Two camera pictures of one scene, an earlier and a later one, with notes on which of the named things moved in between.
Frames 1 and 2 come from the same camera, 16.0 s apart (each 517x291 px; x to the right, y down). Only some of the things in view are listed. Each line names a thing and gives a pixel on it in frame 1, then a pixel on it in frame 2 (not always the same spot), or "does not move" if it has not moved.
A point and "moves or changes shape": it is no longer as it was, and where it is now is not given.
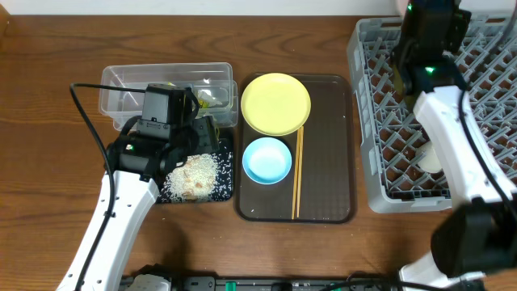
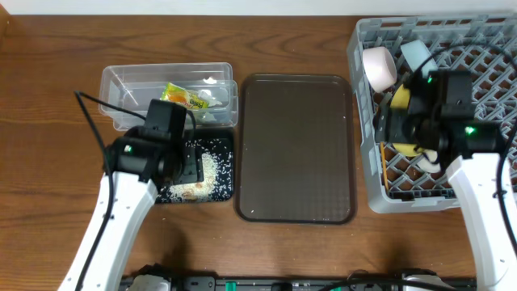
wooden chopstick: (295, 184) → (383, 156)
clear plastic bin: (216, 91) does not move
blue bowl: (266, 160) moves or changes shape
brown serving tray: (329, 176) does not move
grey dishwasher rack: (388, 125) does not move
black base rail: (246, 282) does not move
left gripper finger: (206, 134) → (192, 165)
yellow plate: (275, 104) → (400, 99)
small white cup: (431, 162) does not move
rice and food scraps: (200, 178) does not move
